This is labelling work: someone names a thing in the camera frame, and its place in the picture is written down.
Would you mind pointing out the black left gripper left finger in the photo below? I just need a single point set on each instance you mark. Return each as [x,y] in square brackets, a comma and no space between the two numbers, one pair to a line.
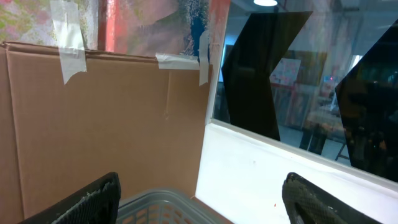
[97,202]

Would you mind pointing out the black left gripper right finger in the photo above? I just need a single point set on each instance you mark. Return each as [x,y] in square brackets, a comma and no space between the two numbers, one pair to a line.
[306,203]

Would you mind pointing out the grey plastic mesh basket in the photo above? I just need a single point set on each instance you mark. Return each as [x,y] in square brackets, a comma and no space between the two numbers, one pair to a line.
[161,206]

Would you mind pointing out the brown cardboard panel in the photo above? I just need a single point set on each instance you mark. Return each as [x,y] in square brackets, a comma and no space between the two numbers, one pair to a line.
[124,114]

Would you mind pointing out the white tape strip left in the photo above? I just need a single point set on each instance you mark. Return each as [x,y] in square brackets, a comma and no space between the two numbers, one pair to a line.
[69,38]

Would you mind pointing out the colourful painted panel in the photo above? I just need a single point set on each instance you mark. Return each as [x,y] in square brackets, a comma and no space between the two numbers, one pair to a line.
[134,27]

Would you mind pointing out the white tape strip right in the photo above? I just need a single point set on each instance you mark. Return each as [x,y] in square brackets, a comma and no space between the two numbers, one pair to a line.
[203,57]

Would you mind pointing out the round ceiling lamp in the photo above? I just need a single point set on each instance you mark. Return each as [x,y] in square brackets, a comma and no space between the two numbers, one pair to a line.
[265,3]

